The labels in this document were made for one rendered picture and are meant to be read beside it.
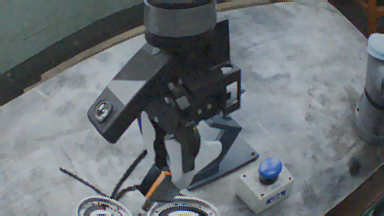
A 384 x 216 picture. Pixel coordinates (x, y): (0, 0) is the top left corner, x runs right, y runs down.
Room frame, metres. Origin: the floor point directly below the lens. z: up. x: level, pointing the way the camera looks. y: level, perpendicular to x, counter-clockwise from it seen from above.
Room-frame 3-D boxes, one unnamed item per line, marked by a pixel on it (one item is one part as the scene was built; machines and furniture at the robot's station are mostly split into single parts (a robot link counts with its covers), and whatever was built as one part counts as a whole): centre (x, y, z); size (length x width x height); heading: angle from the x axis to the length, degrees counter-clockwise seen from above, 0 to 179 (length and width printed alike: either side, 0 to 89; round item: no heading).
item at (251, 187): (0.70, -0.12, 0.82); 0.08 x 0.07 x 0.05; 121
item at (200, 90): (0.60, 0.01, 1.11); 0.09 x 0.08 x 0.12; 128
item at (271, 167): (0.69, -0.11, 0.85); 0.04 x 0.04 x 0.05
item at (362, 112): (0.86, -0.41, 0.85); 0.15 x 0.15 x 0.10
